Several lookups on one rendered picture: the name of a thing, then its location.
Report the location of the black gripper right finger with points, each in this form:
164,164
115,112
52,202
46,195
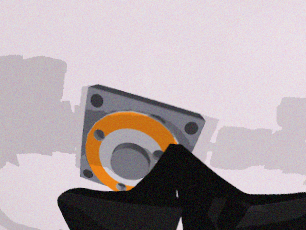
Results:
211,203

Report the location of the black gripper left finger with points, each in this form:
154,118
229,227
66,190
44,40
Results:
151,205

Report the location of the orange round plate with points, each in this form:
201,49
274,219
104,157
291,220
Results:
120,127

